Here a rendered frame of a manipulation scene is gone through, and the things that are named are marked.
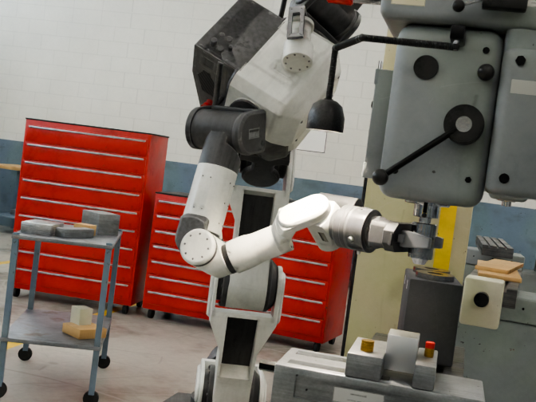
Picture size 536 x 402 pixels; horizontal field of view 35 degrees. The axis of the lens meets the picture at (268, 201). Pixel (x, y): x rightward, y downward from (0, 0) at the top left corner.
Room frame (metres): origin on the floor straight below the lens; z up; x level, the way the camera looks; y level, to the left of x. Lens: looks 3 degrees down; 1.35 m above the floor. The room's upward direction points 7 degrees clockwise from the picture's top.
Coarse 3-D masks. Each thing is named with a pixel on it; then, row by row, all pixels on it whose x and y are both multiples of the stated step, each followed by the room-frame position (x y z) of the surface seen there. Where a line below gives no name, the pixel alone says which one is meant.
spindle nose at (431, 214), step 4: (416, 204) 1.61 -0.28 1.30; (420, 204) 1.60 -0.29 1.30; (416, 208) 1.61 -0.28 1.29; (420, 208) 1.60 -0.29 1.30; (428, 208) 1.60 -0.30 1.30; (432, 208) 1.60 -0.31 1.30; (436, 208) 1.60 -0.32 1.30; (416, 212) 1.61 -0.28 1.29; (420, 212) 1.60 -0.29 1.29; (428, 212) 1.60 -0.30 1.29; (432, 212) 1.60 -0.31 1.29; (436, 212) 1.60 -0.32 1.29; (420, 216) 1.60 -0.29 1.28; (428, 216) 1.60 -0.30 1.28; (432, 216) 1.60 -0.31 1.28; (436, 216) 1.60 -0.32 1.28
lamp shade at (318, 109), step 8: (320, 104) 1.62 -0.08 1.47; (328, 104) 1.61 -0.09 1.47; (336, 104) 1.62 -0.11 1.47; (312, 112) 1.62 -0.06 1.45; (320, 112) 1.61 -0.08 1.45; (328, 112) 1.61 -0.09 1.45; (336, 112) 1.61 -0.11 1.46; (312, 120) 1.62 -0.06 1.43; (320, 120) 1.61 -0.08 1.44; (328, 120) 1.61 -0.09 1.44; (336, 120) 1.61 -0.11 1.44; (344, 120) 1.63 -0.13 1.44; (312, 128) 1.67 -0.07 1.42; (320, 128) 1.61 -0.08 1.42; (328, 128) 1.61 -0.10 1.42; (336, 128) 1.61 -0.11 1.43
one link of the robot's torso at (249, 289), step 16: (288, 176) 2.26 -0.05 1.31; (240, 192) 2.24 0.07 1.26; (256, 192) 2.25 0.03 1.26; (272, 192) 2.25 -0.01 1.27; (288, 192) 2.25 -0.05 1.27; (240, 208) 2.23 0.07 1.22; (256, 208) 2.28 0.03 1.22; (272, 208) 2.27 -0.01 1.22; (240, 224) 2.28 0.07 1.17; (256, 224) 2.28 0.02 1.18; (272, 224) 2.24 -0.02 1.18; (256, 272) 2.23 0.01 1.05; (272, 272) 2.25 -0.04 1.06; (224, 288) 2.22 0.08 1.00; (240, 288) 2.22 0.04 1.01; (256, 288) 2.23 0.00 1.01; (272, 288) 2.24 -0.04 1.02; (224, 304) 2.25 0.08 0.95; (240, 304) 2.25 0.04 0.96; (256, 304) 2.25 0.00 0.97; (272, 304) 2.27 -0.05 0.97
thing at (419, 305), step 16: (416, 272) 1.96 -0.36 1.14; (432, 272) 1.98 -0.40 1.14; (448, 272) 2.03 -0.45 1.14; (416, 288) 1.91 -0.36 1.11; (432, 288) 1.90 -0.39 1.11; (448, 288) 1.90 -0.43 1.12; (400, 304) 2.12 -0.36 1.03; (416, 304) 1.91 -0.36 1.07; (432, 304) 1.90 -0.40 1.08; (448, 304) 1.90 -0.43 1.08; (400, 320) 2.03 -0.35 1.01; (416, 320) 1.90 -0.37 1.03; (432, 320) 1.90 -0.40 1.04; (448, 320) 1.90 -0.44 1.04; (432, 336) 1.90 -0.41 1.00; (448, 336) 1.90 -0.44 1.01; (448, 352) 1.90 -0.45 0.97
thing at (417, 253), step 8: (416, 232) 1.60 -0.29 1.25; (424, 232) 1.60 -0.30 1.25; (432, 232) 1.60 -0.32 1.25; (432, 240) 1.60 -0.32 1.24; (408, 248) 1.62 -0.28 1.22; (416, 248) 1.60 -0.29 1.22; (432, 248) 1.61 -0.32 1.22; (408, 256) 1.62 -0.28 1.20; (416, 256) 1.60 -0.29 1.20; (424, 256) 1.60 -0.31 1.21
